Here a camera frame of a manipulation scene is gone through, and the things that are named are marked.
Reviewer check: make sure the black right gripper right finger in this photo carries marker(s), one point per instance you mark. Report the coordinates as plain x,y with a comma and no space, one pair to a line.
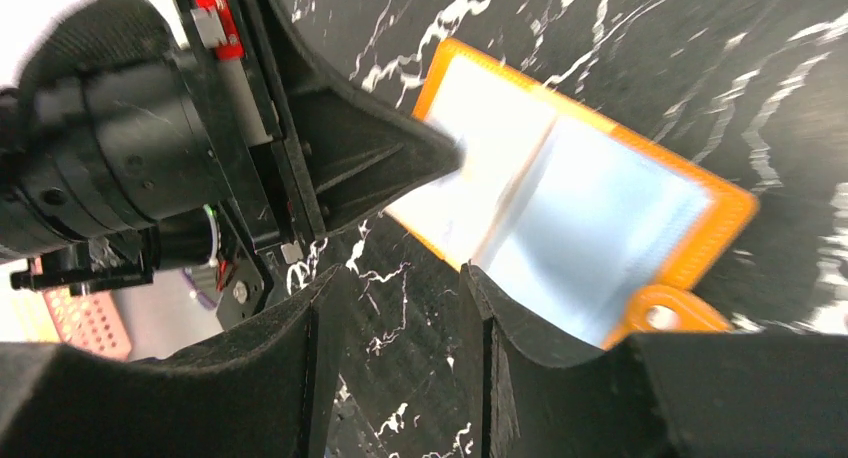
536,391

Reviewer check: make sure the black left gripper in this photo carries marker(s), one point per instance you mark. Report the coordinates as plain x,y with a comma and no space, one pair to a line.
125,151

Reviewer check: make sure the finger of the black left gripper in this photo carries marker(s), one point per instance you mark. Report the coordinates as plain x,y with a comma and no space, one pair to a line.
346,154

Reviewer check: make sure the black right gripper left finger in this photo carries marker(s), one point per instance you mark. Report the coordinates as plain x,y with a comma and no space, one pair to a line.
264,388

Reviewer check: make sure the orange leather card holder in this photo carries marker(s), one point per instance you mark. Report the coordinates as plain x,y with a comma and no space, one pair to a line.
593,227

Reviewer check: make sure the pink perforated box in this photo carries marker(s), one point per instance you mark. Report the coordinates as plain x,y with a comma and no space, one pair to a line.
90,322

